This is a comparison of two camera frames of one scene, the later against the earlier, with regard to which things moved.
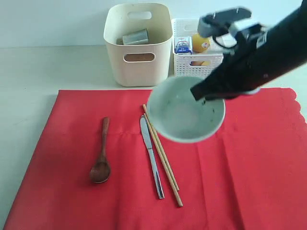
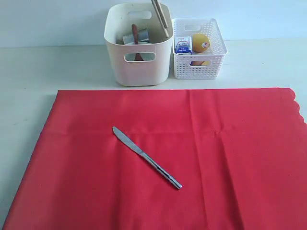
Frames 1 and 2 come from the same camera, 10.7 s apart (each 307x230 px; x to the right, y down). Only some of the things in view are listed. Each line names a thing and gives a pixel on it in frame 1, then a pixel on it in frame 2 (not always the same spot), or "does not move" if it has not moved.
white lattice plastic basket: (203, 64) does not move
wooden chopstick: (160, 145) -> (161, 14)
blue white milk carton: (183, 45) does not move
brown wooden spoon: (100, 170) -> (138, 57)
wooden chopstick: (154, 137) -> (159, 18)
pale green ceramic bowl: (176, 114) -> (131, 43)
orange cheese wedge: (206, 63) does not move
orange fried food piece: (196, 63) does not move
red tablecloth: (250, 174) does not move
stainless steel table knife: (147, 140) -> (123, 137)
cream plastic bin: (159, 35) does not move
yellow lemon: (200, 44) does not move
